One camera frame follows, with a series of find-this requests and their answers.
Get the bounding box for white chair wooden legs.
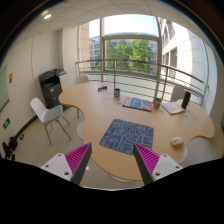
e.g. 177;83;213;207
30;98;68;140

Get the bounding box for black speaker box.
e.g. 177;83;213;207
181;91;191;109

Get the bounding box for white chair far right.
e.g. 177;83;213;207
170;85;185;102

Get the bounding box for red wall notice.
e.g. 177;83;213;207
9;73;13;83

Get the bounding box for dark mug left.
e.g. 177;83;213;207
114;88;120;98

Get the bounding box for metal balcony railing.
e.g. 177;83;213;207
76;59;208;105

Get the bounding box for wooden table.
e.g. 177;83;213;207
59;82;215;181

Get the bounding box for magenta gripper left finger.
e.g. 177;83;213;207
41;143;92;185

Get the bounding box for white computer mouse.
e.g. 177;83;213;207
171;137;184;148

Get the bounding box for small black device on table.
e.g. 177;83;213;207
98;86;107;92

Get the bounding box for black office printer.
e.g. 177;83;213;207
39;68;66;109

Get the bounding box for dark red blue book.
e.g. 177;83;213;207
123;97;152;112

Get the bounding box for white chair behind table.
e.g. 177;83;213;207
74;76;89;85

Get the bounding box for open white booklet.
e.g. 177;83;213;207
162;102;184;115

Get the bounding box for ceiling light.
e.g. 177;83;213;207
42;10;51;20

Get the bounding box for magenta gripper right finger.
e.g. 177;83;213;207
133;143;182;185

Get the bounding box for whiteboard on wall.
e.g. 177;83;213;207
0;67;9;112

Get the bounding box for blue patterned mouse pad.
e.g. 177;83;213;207
100;119;154;155

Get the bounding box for green exit sign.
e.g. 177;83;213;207
3;118;10;129

